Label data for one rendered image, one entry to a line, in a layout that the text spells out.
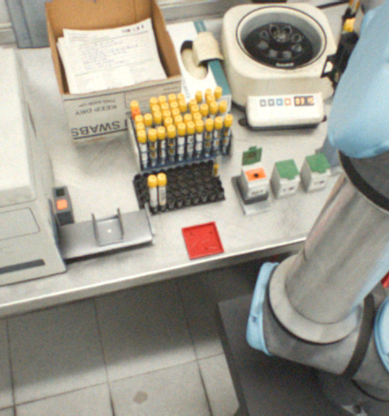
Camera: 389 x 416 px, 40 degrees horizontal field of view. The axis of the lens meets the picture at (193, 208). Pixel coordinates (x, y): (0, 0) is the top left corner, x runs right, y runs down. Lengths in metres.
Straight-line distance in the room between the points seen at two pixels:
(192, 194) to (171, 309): 0.90
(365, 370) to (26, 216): 0.52
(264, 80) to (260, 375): 0.60
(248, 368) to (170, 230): 0.32
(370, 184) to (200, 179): 0.71
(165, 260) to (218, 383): 0.89
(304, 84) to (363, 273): 0.72
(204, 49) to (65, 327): 1.10
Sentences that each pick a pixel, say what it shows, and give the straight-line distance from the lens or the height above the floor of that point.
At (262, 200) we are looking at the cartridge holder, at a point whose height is 0.89.
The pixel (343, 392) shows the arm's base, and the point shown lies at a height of 0.99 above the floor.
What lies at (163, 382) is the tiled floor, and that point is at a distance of 1.83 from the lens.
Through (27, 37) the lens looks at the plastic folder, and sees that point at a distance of 1.38.
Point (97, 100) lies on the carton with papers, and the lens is 1.08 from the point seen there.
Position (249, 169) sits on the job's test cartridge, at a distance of 1.03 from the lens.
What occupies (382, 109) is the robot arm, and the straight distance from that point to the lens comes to 0.33.
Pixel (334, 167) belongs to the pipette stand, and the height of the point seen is 0.89.
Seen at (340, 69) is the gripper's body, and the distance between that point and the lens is 0.93.
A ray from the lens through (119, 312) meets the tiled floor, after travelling 1.91.
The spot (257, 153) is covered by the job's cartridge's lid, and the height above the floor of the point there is 0.98.
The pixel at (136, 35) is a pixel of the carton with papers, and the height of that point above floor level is 0.94.
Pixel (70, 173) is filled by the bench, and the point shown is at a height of 0.88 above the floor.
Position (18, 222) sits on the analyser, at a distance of 0.84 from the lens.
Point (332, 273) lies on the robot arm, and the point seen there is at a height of 1.32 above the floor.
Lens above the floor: 1.78
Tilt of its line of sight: 59 degrees down
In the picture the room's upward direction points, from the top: 4 degrees clockwise
